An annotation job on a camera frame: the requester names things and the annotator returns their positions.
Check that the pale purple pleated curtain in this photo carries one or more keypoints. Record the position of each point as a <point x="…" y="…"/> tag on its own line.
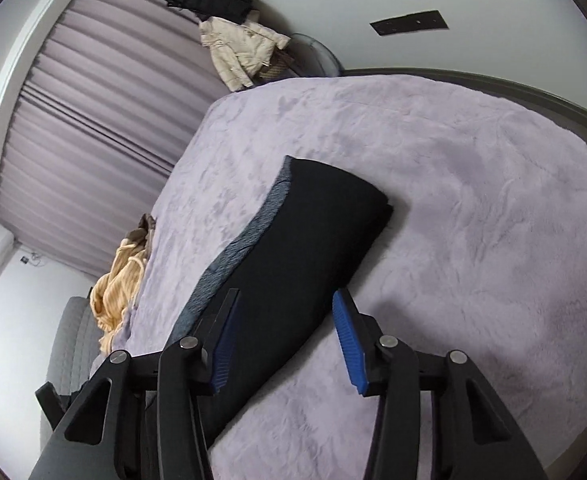
<point x="83" y="110"/>

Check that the grey round chair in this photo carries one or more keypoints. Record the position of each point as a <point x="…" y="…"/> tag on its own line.
<point x="318" y="52"/>

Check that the black wall panel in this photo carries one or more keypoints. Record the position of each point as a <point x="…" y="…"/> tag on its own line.
<point x="408" y="22"/>

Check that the grey-brown garment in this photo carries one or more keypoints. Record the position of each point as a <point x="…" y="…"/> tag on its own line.
<point x="141" y="235"/>

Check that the brown patterned bag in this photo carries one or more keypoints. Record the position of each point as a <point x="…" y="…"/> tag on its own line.
<point x="276" y="66"/>

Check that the purple fleece blanket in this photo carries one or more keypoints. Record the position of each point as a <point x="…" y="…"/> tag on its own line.
<point x="473" y="210"/>

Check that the black pants with patterned waistband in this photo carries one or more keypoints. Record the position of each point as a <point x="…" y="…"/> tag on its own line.
<point x="298" y="240"/>

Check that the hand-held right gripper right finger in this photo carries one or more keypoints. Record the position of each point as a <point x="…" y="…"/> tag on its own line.
<point x="347" y="342"/>

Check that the yellow striped sweater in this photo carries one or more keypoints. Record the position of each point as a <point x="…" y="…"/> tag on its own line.
<point x="118" y="290"/>

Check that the beige padded jacket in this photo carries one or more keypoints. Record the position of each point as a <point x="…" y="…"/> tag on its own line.
<point x="236" y="47"/>

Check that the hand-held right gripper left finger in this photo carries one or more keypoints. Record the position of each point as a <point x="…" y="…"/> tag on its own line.
<point x="223" y="345"/>

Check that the grey quilted headboard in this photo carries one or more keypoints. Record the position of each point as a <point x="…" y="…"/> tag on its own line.
<point x="73" y="340"/>

